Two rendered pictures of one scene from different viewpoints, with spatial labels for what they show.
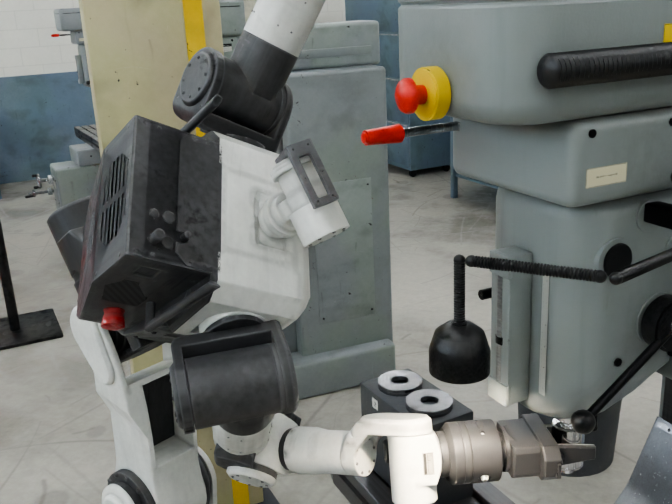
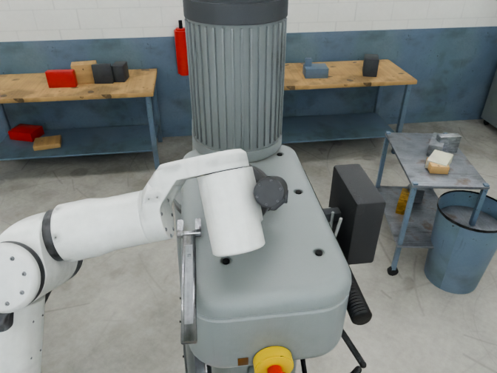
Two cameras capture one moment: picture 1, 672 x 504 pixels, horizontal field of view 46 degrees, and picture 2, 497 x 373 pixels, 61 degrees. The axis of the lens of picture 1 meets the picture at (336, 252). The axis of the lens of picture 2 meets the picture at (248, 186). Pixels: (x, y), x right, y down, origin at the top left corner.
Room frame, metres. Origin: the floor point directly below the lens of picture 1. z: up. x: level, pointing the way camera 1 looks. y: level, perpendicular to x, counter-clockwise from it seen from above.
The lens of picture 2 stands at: (0.82, 0.26, 2.33)
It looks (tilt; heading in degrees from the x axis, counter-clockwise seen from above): 33 degrees down; 288
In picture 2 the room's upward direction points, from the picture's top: straight up
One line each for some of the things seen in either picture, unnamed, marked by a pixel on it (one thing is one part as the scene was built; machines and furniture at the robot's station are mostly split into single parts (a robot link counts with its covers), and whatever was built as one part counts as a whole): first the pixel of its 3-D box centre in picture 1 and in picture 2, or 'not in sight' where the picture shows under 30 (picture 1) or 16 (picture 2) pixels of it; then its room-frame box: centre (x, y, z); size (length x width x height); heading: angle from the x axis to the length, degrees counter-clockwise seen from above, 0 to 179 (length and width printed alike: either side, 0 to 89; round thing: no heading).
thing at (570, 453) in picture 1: (575, 455); not in sight; (0.97, -0.33, 1.23); 0.06 x 0.02 x 0.03; 95
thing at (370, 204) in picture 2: not in sight; (355, 212); (0.82, -0.74, 1.62); 0.20 x 0.09 x 0.21; 115
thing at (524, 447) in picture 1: (506, 449); not in sight; (0.99, -0.23, 1.23); 0.13 x 0.12 x 0.10; 5
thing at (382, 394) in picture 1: (414, 434); not in sight; (1.37, -0.14, 1.03); 0.22 x 0.12 x 0.20; 28
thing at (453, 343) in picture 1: (459, 346); not in sight; (0.84, -0.14, 1.47); 0.07 x 0.07 x 0.06
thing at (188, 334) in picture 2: not in sight; (188, 271); (1.04, -0.13, 1.89); 0.24 x 0.04 x 0.01; 114
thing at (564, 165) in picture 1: (608, 136); not in sight; (1.02, -0.36, 1.68); 0.34 x 0.24 x 0.10; 115
